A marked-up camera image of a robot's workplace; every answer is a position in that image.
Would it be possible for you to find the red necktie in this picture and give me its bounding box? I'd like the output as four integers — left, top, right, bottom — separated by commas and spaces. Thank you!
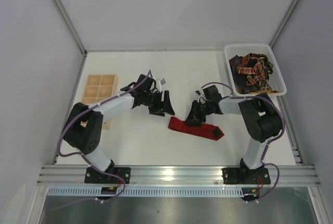
168, 117, 224, 141

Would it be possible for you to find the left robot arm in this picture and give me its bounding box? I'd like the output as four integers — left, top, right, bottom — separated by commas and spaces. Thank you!
60, 72, 175, 173

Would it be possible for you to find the aluminium mounting rail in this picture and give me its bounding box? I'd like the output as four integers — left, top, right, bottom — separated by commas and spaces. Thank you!
37, 165, 321, 187

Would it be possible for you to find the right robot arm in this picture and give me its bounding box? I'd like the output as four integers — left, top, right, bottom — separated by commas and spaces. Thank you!
185, 82, 285, 178

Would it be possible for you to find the white slotted cable duct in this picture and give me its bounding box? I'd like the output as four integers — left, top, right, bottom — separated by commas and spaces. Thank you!
47, 186, 244, 197

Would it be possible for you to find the patterned dark ties pile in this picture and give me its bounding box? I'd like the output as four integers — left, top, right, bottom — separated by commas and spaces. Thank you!
228, 53, 279, 94

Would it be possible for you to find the wooden compartment box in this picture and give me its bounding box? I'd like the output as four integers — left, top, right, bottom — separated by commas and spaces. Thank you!
81, 74, 120, 130

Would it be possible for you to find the white plastic basket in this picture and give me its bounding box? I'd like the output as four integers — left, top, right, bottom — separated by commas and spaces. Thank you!
224, 43, 287, 97

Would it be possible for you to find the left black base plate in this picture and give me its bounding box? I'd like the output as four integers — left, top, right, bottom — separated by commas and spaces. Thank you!
84, 165, 132, 201

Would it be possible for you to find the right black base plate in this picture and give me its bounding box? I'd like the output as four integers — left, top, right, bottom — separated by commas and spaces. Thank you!
222, 166, 271, 185

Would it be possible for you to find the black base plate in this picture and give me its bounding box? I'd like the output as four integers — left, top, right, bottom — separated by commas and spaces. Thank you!
222, 166, 271, 185
84, 165, 132, 201

